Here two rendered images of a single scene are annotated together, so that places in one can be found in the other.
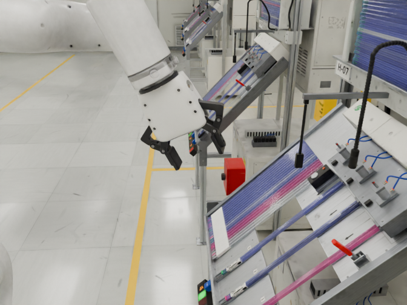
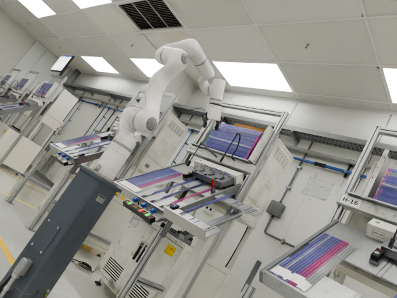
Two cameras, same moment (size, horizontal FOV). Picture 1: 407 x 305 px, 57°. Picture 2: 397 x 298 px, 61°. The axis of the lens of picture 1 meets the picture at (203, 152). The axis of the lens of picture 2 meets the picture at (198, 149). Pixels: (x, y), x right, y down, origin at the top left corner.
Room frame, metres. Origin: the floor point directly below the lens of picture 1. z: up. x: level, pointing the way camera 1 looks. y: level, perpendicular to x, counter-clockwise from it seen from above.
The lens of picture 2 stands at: (-1.03, 1.33, 0.69)
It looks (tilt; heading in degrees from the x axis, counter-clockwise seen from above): 13 degrees up; 321
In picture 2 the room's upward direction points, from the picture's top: 32 degrees clockwise
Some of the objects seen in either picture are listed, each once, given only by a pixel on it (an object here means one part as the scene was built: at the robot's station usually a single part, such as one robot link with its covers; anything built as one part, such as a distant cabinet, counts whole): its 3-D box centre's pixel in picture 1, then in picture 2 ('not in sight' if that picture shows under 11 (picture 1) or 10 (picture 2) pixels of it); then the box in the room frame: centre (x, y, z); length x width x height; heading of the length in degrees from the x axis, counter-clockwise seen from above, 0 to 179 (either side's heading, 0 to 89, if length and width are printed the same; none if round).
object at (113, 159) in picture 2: not in sight; (111, 162); (0.58, 0.49, 0.79); 0.19 x 0.19 x 0.18
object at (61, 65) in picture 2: not in sight; (63, 65); (5.71, -0.22, 2.10); 0.58 x 0.14 x 0.41; 4
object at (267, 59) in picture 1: (260, 131); (92, 177); (2.45, -0.40, 0.66); 1.01 x 0.73 x 1.31; 94
